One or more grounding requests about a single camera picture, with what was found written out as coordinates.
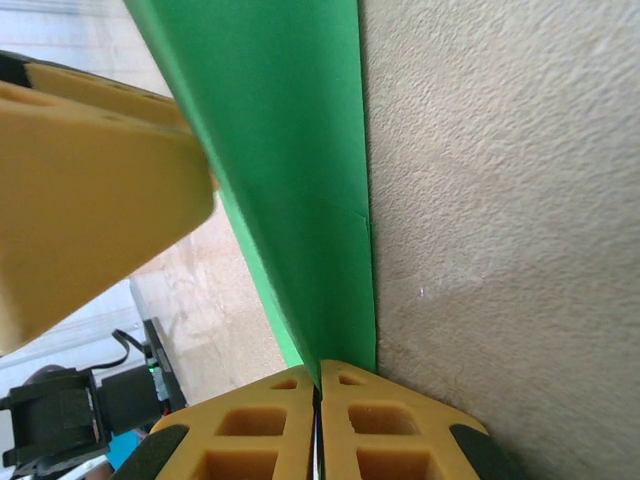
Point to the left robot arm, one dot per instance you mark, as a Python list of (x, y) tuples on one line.
[(50, 415)]

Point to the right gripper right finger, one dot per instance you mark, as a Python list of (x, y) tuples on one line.
[(400, 450)]

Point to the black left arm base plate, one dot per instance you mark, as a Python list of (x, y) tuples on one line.
[(165, 350)]

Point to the green paper sheet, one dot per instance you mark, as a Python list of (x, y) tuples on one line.
[(280, 125)]

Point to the wide aluminium mounting rail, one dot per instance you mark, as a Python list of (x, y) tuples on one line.
[(85, 330)]

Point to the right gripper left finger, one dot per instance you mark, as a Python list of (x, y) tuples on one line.
[(240, 450)]

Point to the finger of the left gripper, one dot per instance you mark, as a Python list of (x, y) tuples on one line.
[(100, 95), (90, 210)]

